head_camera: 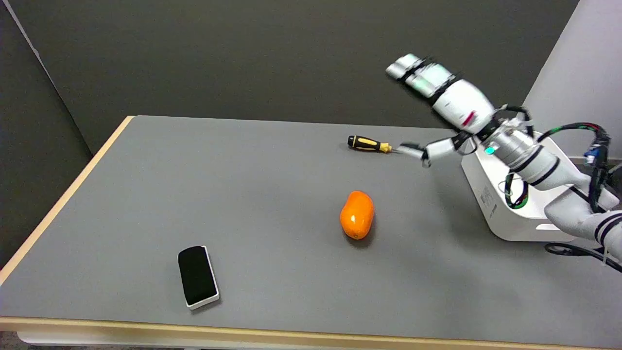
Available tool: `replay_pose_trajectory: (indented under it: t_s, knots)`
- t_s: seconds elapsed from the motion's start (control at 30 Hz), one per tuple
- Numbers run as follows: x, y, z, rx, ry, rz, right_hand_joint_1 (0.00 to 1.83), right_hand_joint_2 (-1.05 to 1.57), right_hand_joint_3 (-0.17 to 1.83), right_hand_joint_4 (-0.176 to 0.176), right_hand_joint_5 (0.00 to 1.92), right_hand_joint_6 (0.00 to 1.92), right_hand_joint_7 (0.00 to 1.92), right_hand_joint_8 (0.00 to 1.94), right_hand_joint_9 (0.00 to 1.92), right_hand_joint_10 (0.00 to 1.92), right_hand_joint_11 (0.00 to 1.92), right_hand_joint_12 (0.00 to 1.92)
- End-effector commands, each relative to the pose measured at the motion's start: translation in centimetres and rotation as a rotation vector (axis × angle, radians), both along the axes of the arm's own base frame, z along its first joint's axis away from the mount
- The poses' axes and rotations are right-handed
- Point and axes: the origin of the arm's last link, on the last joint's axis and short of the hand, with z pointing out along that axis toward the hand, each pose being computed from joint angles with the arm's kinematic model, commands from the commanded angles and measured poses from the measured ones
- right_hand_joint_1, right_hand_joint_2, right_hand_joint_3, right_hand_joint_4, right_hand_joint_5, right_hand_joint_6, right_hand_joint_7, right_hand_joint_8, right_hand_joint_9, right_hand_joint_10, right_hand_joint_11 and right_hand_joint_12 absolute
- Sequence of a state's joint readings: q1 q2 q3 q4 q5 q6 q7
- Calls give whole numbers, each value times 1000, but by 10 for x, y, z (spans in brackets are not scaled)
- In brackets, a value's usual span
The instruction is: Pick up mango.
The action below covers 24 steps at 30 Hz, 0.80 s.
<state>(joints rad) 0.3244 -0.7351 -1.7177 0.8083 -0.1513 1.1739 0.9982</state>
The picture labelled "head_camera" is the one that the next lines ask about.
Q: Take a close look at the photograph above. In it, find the black white board eraser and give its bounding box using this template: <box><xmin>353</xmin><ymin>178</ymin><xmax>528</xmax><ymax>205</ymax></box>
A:
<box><xmin>177</xmin><ymin>245</ymin><xmax>220</xmax><ymax>310</ymax></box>

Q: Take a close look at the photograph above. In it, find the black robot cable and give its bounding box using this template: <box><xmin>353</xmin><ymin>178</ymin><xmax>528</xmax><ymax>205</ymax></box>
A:
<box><xmin>494</xmin><ymin>105</ymin><xmax>622</xmax><ymax>212</ymax></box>

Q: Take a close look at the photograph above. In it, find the orange mango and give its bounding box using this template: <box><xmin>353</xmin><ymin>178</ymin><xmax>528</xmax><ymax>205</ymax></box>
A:
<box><xmin>340</xmin><ymin>191</ymin><xmax>375</xmax><ymax>240</ymax></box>

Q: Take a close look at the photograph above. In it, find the black yellow screwdriver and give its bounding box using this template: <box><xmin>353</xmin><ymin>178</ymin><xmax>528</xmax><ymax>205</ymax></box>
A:
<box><xmin>347</xmin><ymin>136</ymin><xmax>402</xmax><ymax>154</ymax></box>

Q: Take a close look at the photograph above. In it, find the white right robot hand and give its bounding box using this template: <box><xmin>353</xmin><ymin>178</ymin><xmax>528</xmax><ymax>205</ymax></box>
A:
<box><xmin>385</xmin><ymin>53</ymin><xmax>498</xmax><ymax>169</ymax></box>

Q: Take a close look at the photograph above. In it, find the black table cable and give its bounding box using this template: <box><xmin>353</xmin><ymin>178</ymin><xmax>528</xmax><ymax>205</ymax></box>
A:
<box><xmin>545</xmin><ymin>243</ymin><xmax>622</xmax><ymax>273</ymax></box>

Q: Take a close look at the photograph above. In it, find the white box device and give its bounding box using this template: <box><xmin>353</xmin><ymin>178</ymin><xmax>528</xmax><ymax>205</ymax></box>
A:
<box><xmin>461</xmin><ymin>132</ymin><xmax>590</xmax><ymax>242</ymax></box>

